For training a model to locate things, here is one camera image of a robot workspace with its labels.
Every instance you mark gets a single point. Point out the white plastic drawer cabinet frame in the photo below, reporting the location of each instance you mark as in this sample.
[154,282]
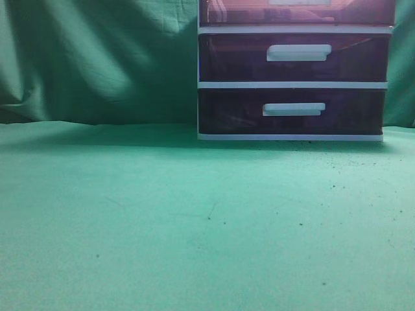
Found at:
[289,109]

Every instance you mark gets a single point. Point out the green backdrop cloth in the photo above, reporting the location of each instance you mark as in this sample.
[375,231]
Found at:
[134,62]

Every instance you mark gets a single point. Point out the translucent purple drawer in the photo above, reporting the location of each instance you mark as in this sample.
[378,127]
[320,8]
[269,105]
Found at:
[293,57]
[241,111]
[256,12]

